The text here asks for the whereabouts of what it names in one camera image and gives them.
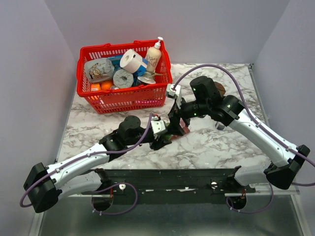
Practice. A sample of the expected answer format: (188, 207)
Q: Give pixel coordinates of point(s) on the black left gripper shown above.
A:
(155, 146)

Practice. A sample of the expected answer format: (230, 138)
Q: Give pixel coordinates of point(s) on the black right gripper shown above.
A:
(175, 129)

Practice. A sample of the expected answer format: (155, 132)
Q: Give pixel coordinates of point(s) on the red weekly pill organizer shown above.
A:
(184, 129)

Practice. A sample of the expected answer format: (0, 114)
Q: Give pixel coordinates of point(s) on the green pill bottle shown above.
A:
(167, 136)

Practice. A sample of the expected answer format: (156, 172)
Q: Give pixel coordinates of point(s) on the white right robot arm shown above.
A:
(231, 112)

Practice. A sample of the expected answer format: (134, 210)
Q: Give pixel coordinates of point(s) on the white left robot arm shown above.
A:
(43, 186)

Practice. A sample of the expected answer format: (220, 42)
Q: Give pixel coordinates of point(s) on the small white pill bottle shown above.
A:
(219, 126)

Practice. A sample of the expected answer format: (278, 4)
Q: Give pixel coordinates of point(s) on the brown lidded paper cup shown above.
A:
(220, 88)

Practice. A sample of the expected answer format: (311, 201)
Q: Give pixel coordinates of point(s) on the red plastic shopping basket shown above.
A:
(141, 96)

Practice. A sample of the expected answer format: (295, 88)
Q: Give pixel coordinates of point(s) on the cream pump lotion bottle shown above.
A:
(153, 55)

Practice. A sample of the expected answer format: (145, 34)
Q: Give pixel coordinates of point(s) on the grey toilet paper roll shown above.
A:
(123, 79)

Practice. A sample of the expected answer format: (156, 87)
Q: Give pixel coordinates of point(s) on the orange fruit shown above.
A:
(106, 85)

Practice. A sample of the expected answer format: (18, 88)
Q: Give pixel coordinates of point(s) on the white toilet paper roll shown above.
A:
(131, 61)

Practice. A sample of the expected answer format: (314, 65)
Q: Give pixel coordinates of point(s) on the orange small box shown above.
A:
(95, 87)

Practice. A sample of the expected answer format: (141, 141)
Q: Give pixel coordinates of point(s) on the blue box in basket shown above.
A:
(116, 62)

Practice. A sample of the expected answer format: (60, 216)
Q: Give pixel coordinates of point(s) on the grey printed package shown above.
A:
(99, 70)

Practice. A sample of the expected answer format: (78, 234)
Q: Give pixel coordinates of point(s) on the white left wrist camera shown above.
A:
(158, 127)

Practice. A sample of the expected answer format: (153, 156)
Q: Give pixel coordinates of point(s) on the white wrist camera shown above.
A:
(158, 127)
(173, 91)

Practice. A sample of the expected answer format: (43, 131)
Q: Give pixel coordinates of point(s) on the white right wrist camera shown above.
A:
(173, 91)

